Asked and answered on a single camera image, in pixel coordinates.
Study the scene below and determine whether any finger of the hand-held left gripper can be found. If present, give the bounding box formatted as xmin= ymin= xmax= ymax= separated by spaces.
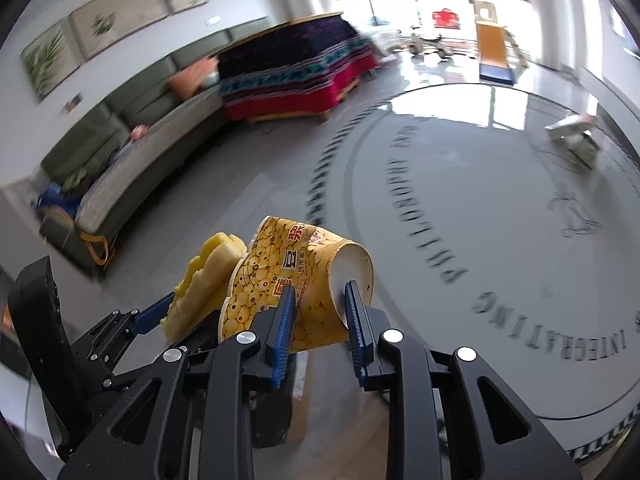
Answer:
xmin=106 ymin=321 xmax=222 ymax=392
xmin=72 ymin=295 xmax=177 ymax=375

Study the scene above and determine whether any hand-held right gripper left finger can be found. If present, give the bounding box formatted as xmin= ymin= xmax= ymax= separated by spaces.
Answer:
xmin=57 ymin=287 xmax=297 ymax=480

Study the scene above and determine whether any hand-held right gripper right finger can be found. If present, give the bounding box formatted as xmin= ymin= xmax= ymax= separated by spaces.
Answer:
xmin=343 ymin=281 xmax=583 ymax=480

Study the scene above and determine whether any pale yellow sponge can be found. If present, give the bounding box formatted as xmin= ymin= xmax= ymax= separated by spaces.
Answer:
xmin=162 ymin=231 xmax=249 ymax=342

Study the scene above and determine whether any yellow printed paper cup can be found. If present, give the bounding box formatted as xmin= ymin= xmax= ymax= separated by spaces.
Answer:
xmin=220 ymin=215 xmax=374 ymax=354

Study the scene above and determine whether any blue cloth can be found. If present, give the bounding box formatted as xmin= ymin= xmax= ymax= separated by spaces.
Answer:
xmin=31 ymin=181 xmax=82 ymax=217

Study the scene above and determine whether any green sofa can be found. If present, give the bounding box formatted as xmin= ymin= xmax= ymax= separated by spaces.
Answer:
xmin=40 ymin=16 xmax=273 ymax=273

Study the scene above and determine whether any orange cushion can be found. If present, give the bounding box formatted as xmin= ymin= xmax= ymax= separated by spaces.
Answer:
xmin=167 ymin=57 xmax=222 ymax=102

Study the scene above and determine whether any table with patterned blanket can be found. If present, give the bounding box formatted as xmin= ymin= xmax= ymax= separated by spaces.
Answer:
xmin=217 ymin=11 xmax=382 ymax=122

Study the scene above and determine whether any framed green leaf painting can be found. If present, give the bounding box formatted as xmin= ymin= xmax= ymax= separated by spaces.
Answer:
xmin=20 ymin=22 xmax=72 ymax=104

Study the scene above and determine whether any white paper package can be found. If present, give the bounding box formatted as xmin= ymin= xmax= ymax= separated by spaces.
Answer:
xmin=543 ymin=113 xmax=602 ymax=167

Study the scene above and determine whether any ride-on toy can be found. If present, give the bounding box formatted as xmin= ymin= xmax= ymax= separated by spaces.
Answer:
xmin=406 ymin=29 xmax=457 ymax=59

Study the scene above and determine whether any wide framed plant painting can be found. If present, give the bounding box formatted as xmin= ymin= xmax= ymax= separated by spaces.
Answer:
xmin=67 ymin=0 xmax=169 ymax=62

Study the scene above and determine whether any yellow children's slide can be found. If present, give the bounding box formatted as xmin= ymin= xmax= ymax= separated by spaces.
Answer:
xmin=474 ymin=0 xmax=530 ymax=84

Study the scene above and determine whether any white play tent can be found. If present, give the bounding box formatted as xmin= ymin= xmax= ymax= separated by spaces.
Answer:
xmin=416 ymin=0 xmax=475 ymax=42

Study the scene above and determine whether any grey ottoman with yellow strap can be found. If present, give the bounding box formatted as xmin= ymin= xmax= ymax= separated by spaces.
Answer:
xmin=39 ymin=209 xmax=117 ymax=277

